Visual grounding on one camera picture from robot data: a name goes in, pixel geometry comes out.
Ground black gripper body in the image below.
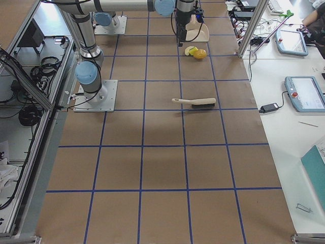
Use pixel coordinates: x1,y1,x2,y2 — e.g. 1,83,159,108
175,9,192,41

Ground beige plastic dustpan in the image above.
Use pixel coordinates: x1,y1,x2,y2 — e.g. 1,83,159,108
185,15,210,42

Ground yellow green sponge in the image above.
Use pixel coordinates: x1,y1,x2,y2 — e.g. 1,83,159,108
188,46,198,56

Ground orange-brown bread roll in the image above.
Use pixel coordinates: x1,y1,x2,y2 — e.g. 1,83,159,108
193,49,207,59

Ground beige hand brush black bristles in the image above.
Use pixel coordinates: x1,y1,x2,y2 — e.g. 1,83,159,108
171,98,216,109

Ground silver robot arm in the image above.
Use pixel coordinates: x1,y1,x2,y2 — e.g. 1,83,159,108
50,1,176,105

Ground green-tipped reacher stick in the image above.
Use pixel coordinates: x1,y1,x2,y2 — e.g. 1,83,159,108
250,9,293,53

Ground black power adapter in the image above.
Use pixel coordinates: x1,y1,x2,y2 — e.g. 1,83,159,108
259,103,279,113

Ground far blue teach pendant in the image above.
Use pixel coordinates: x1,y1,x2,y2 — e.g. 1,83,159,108
275,29,308,56

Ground blue teach pendant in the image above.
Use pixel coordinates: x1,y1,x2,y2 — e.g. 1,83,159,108
284,76,324,113
275,29,308,56

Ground near blue teach pendant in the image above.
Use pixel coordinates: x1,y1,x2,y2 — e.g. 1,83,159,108
284,76,324,113

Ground teal notebook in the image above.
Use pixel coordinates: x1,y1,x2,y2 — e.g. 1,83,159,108
301,145,324,204

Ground white crumpled cloth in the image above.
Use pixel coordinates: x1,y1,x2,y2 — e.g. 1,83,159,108
1,158,19,192

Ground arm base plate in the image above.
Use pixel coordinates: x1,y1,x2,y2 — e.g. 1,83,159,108
94,13,127,36
73,80,118,112

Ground aluminium frame post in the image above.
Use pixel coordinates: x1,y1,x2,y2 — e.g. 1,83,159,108
238,0,268,58

